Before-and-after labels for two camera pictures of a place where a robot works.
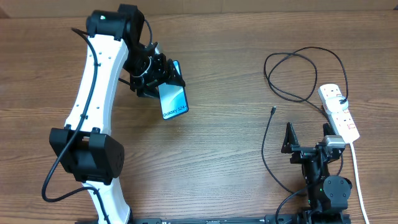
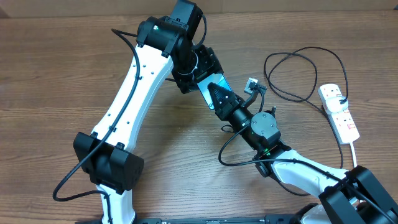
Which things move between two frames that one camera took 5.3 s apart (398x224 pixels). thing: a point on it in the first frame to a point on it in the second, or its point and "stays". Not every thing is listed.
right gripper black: [300, 152] to [229, 101]
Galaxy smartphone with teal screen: [173, 98] to [216, 79]
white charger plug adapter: [333, 104] stays
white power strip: [341, 123] stays
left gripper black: [165, 71] to [209, 65]
